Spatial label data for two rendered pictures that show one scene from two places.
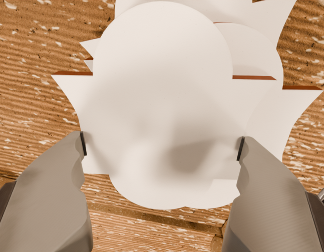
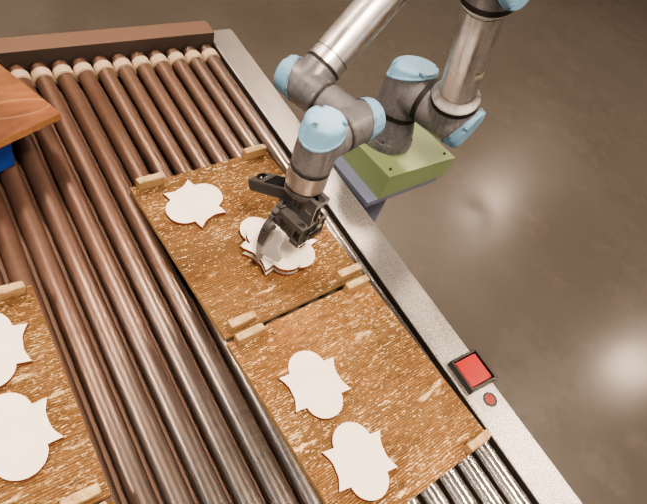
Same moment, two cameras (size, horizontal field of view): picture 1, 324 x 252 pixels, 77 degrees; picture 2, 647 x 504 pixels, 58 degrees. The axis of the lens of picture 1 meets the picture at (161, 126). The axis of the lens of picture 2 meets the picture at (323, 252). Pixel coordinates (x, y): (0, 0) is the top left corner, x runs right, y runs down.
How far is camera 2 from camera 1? 1.17 m
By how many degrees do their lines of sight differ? 60
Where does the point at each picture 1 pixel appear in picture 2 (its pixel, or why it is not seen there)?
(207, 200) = (308, 259)
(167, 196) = (294, 260)
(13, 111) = (230, 286)
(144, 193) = (288, 263)
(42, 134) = (244, 288)
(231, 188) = (308, 251)
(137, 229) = (313, 310)
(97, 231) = (300, 326)
